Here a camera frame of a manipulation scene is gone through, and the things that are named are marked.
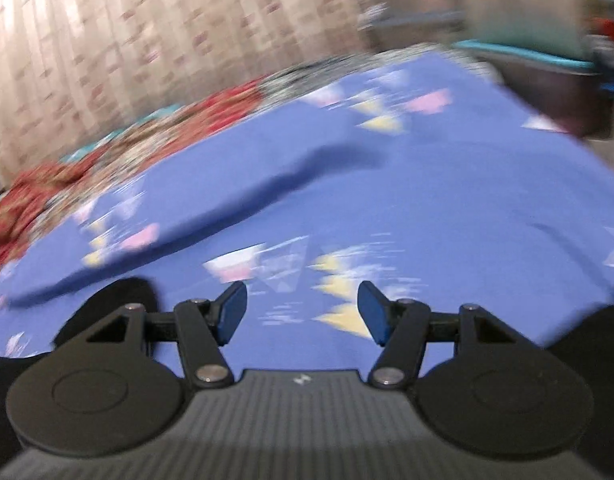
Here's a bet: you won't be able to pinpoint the black pants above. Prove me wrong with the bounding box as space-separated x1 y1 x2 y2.
53 278 159 348

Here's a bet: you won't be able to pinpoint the blue patterned bedsheet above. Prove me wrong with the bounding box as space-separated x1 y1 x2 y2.
0 52 614 372

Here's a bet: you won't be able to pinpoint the red floral blanket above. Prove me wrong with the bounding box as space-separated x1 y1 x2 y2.
0 79 263 271

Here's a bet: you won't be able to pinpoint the teal rimmed storage box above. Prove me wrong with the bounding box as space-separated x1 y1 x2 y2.
453 11 613 138

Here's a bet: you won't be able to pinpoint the beige floral curtain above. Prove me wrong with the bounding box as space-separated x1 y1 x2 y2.
0 0 365 180

